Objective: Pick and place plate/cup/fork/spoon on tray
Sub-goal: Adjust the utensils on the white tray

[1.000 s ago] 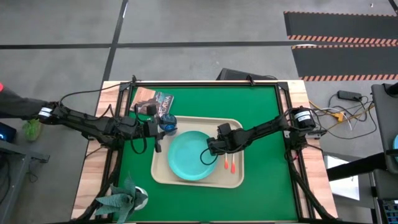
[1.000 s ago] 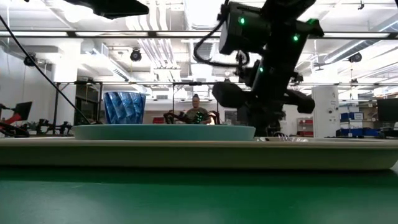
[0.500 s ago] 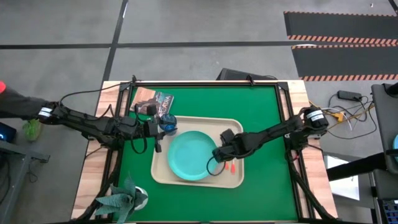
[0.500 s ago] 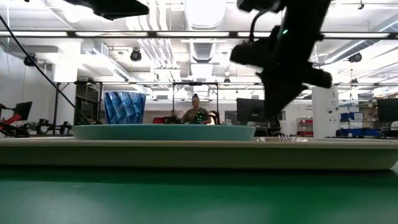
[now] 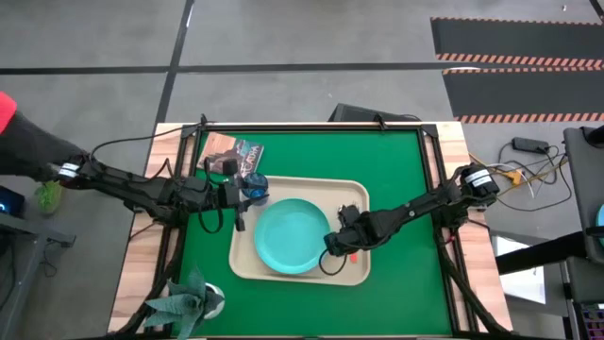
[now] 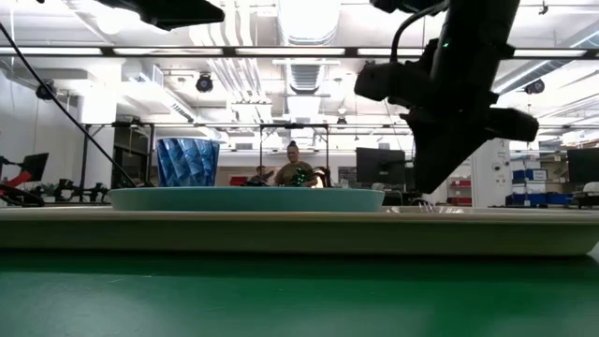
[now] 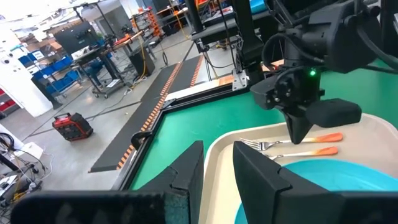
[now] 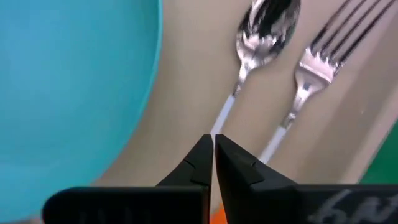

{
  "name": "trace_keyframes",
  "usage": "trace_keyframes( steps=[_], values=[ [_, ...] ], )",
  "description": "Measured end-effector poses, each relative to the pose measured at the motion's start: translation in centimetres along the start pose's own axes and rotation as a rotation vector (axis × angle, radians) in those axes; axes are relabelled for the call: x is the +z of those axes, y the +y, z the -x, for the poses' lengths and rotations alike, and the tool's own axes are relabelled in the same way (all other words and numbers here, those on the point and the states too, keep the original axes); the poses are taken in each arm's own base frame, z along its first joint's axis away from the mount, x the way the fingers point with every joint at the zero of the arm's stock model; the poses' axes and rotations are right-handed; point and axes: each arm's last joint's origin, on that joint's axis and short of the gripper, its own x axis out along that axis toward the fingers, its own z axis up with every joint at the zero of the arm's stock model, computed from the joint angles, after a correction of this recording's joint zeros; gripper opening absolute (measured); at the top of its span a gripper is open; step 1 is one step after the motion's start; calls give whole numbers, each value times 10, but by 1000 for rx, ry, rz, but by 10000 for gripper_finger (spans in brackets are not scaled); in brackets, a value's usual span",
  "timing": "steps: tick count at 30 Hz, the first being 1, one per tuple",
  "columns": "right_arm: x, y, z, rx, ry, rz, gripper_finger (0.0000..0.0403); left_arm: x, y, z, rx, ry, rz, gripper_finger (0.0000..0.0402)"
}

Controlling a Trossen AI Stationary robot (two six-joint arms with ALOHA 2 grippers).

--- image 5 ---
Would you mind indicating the beige plastic tray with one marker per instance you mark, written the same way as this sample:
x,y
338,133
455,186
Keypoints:
x,y
245,264

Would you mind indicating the green table mat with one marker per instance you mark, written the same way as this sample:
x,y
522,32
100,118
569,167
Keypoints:
x,y
401,293

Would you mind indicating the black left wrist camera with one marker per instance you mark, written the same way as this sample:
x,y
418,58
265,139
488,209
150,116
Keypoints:
x,y
229,166

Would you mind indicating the black power adapter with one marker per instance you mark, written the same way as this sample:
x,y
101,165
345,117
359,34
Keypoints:
x,y
531,144

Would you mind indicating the artificial succulent in white pot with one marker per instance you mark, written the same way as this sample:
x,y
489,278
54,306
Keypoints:
x,y
184,302

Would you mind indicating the blue faceted glass cup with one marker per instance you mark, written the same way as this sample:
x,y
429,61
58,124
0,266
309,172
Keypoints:
x,y
256,185

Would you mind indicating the small orange utensil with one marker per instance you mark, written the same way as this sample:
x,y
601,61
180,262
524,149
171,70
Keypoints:
x,y
353,258

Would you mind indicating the grey cart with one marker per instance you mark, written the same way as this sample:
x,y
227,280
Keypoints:
x,y
585,189

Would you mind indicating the black striped floor mat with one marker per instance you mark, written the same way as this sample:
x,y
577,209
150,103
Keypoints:
x,y
516,38
524,94

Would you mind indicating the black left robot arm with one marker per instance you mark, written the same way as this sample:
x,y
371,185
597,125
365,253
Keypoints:
x,y
141,191

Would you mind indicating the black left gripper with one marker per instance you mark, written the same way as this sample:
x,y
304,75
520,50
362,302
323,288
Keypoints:
x,y
231,196

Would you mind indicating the teal round plate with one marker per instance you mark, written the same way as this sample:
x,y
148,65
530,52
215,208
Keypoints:
x,y
290,236

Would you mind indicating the black aluminium table frame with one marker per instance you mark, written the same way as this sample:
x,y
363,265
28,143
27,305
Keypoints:
x,y
307,127

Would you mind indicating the white paper sheet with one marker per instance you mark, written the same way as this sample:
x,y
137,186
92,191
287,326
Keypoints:
x,y
521,278

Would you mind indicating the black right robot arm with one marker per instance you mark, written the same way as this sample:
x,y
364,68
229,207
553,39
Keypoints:
x,y
424,203

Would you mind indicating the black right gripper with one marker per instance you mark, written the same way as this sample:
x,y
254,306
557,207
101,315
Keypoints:
x,y
358,233

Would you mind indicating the green plastic item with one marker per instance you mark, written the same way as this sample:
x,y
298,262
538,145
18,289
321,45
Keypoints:
x,y
48,196

